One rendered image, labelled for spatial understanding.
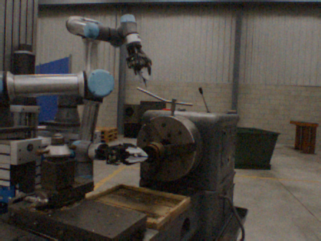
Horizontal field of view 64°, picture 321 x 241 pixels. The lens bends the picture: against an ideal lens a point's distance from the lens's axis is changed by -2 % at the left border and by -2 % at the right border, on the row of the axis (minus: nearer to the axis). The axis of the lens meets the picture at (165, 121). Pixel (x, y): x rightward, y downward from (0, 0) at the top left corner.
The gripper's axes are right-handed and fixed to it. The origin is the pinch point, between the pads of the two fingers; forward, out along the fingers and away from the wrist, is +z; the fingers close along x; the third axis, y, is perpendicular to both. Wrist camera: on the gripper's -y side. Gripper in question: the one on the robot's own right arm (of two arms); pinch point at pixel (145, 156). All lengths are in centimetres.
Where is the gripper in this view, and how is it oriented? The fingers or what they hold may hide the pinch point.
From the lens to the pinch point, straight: 105.0
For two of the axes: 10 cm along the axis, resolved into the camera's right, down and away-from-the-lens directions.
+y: -4.4, 0.5, -8.9
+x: 0.3, -10.0, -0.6
